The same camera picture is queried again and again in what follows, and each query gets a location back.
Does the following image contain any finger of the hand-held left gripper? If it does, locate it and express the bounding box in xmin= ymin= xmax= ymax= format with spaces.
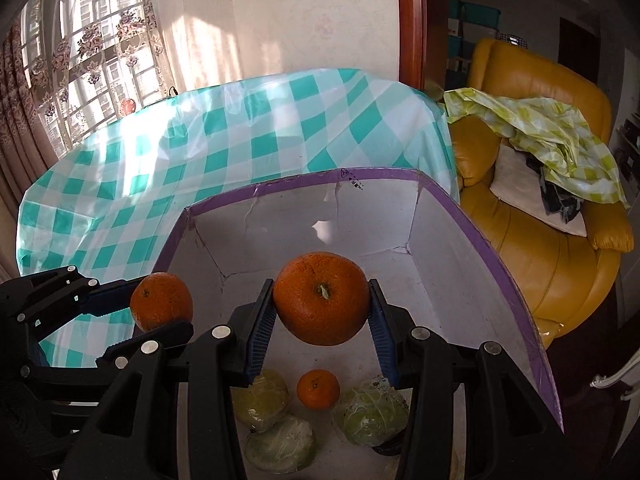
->
xmin=0 ymin=266 xmax=146 ymax=335
xmin=97 ymin=321 xmax=195 ymax=368

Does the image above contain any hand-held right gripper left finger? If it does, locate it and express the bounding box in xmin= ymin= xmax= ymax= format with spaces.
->
xmin=65 ymin=280 xmax=278 ymax=480

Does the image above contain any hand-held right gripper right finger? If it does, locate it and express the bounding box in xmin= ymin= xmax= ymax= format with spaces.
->
xmin=367 ymin=280 xmax=563 ymax=480

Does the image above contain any medium orange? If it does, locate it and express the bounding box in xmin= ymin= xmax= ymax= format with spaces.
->
xmin=130 ymin=272 xmax=194 ymax=333

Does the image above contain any yellow fruit slice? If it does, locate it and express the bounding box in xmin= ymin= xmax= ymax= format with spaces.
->
xmin=231 ymin=370 xmax=291 ymax=433

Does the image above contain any green fruit half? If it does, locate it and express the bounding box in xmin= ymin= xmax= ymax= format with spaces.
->
xmin=331 ymin=379 xmax=411 ymax=447

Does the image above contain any large orange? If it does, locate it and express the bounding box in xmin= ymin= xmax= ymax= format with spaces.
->
xmin=273 ymin=252 xmax=372 ymax=347

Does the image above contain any small orange tangerine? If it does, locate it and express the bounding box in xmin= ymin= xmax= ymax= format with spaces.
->
xmin=296 ymin=369 xmax=341 ymax=410

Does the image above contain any purple cardboard box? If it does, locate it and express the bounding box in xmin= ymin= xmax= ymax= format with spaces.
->
xmin=150 ymin=166 xmax=566 ymax=480

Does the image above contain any green fruit wedge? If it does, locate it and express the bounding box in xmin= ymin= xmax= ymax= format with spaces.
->
xmin=244 ymin=414 xmax=317 ymax=473

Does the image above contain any yellow leather armchair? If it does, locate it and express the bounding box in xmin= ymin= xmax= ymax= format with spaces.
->
xmin=447 ymin=37 xmax=636 ymax=351

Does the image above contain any white cushion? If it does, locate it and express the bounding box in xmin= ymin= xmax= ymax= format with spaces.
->
xmin=489 ymin=146 xmax=588 ymax=238

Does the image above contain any teal checkered tablecloth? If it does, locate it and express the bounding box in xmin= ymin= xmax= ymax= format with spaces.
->
xmin=15 ymin=66 xmax=462 ymax=368

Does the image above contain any dark cloth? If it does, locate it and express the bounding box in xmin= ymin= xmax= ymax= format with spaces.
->
xmin=525 ymin=155 xmax=583 ymax=226

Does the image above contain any white furniture leg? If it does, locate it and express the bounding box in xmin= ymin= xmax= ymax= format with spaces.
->
xmin=589 ymin=360 xmax=632 ymax=401

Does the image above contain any floral lace curtain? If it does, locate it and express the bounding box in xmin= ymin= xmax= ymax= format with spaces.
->
xmin=20 ymin=0 xmax=176 ymax=156

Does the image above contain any yellow-green checkered cloth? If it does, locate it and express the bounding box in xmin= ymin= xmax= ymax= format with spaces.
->
xmin=442 ymin=87 xmax=631 ymax=208

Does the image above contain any window with grille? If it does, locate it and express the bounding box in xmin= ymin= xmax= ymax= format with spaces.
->
xmin=25 ymin=0 xmax=161 ymax=126

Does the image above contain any white shelf unit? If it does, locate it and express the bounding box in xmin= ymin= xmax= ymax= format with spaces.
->
xmin=612 ymin=110 xmax=640 ymax=191

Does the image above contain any stack of storage boxes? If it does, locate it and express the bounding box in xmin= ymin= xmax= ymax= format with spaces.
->
xmin=447 ymin=0 xmax=501 ymax=91

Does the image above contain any dark wooden door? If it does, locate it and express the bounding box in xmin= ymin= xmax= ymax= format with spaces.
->
xmin=559 ymin=17 xmax=600 ymax=72

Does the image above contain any red wooden door frame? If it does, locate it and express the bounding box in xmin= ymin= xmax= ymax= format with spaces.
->
xmin=395 ymin=0 xmax=451 ymax=93

